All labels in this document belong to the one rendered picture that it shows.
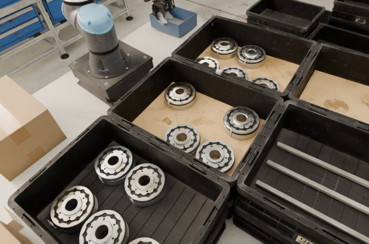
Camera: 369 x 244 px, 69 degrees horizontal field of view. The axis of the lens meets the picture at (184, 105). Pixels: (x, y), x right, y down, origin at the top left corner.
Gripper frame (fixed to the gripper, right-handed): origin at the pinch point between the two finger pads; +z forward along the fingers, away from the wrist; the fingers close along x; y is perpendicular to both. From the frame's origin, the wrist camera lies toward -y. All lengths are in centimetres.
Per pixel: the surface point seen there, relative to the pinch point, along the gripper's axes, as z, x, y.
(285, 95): -20, -25, 77
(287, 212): -24, -53, 93
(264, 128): -22, -38, 79
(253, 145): -23, -44, 80
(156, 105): -13, -45, 44
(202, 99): -11, -33, 54
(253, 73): -8, -13, 61
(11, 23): 24, -39, -138
